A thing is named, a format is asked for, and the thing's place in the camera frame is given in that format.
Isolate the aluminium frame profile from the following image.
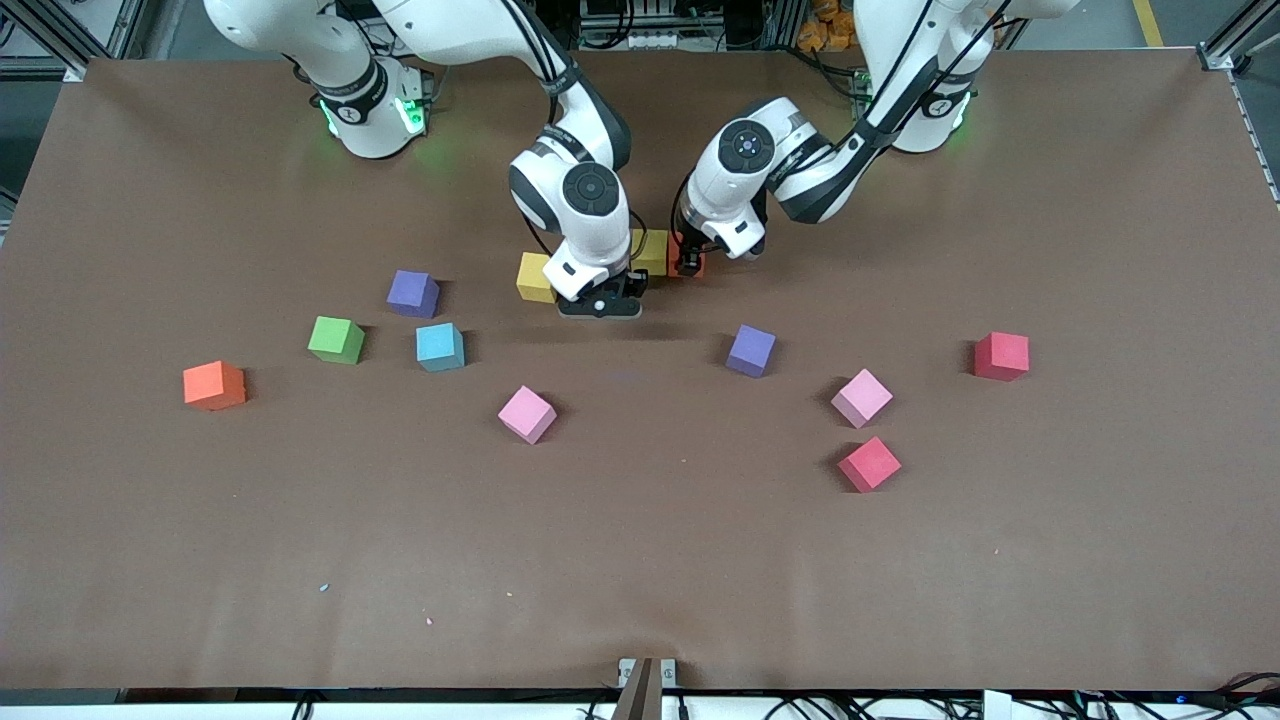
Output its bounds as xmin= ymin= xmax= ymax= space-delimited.
xmin=1198 ymin=0 xmax=1280 ymax=73
xmin=0 ymin=0 xmax=141 ymax=83

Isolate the purple foam cube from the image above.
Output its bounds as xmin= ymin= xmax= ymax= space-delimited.
xmin=387 ymin=270 xmax=441 ymax=320
xmin=725 ymin=324 xmax=777 ymax=379

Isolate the red foam cube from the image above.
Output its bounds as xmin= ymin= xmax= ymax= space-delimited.
xmin=974 ymin=331 xmax=1031 ymax=383
xmin=837 ymin=436 xmax=903 ymax=494

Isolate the orange foam cube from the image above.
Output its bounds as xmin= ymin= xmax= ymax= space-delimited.
xmin=667 ymin=232 xmax=708 ymax=280
xmin=183 ymin=360 xmax=247 ymax=412

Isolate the green foam cube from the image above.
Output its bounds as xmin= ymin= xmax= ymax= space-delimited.
xmin=307 ymin=315 xmax=366 ymax=366

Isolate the teal foam cube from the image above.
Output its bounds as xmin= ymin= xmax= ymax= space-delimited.
xmin=415 ymin=322 xmax=466 ymax=374

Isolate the metal clamp bracket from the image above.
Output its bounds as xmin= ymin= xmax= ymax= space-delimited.
xmin=612 ymin=657 xmax=679 ymax=720

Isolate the brown table mat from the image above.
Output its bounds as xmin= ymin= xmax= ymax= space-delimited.
xmin=0 ymin=48 xmax=1280 ymax=693

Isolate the pink foam cube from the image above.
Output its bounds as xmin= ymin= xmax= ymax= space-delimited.
xmin=498 ymin=385 xmax=558 ymax=445
xmin=830 ymin=368 xmax=894 ymax=430

